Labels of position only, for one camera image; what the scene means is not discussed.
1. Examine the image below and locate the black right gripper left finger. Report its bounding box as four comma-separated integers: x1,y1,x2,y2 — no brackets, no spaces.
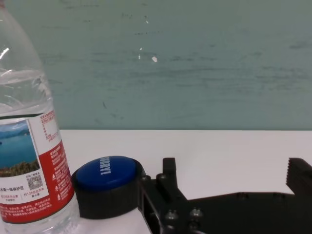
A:
137,157,188,234

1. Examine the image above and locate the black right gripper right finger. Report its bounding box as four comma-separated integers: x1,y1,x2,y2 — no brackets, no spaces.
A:
284,157,312,196

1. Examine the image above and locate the clear red-capped water bottle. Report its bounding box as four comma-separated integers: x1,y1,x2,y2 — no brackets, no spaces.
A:
0,0,81,234

